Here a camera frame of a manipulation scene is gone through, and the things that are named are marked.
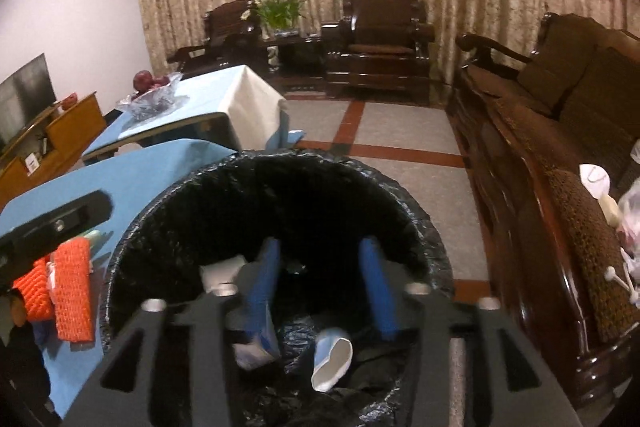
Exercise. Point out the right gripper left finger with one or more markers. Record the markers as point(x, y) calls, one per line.
point(249, 316)

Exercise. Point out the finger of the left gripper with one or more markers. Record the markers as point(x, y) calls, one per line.
point(24, 245)

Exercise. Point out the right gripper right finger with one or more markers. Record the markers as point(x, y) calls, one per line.
point(395, 299)

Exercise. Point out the orange foam fruit net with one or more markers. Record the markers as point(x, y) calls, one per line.
point(71, 291)

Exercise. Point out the white blue paper cup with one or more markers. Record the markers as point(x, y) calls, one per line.
point(333, 354)

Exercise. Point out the black lined trash bin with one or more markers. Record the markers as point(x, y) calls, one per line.
point(170, 283)

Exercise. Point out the wooden tv cabinet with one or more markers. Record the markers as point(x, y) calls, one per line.
point(49, 146)

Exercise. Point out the near blue tablecloth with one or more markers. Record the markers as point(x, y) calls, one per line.
point(132, 180)

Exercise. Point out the blue tablecloth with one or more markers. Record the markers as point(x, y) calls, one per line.
point(132, 180)
point(177, 124)

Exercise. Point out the flat screen television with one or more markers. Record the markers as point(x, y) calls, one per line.
point(24, 95)

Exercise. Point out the red bowl on cabinet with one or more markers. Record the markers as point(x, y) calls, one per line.
point(69, 101)

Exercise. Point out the far blue tablecloth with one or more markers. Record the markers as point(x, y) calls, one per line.
point(177, 124)

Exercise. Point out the glass fruit bowl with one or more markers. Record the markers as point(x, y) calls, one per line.
point(154, 102)

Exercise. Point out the white cloth on table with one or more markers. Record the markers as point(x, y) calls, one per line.
point(256, 111)

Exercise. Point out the red fruit in bowl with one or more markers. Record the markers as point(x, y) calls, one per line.
point(144, 82)

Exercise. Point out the long wooden sofa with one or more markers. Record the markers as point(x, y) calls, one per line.
point(527, 129)

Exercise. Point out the white items on sofa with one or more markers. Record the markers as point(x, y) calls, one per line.
point(623, 217)

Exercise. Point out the dark wooden side table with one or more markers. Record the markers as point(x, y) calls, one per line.
point(296, 56)

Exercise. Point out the right dark wooden armchair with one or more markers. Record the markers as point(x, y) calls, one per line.
point(379, 45)

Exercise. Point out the dark wooden armchair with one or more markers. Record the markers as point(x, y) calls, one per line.
point(379, 45)
point(233, 37)

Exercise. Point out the left dark wooden armchair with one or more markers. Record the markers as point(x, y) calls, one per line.
point(233, 37)

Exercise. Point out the green potted plant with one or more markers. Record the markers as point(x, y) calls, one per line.
point(275, 14)

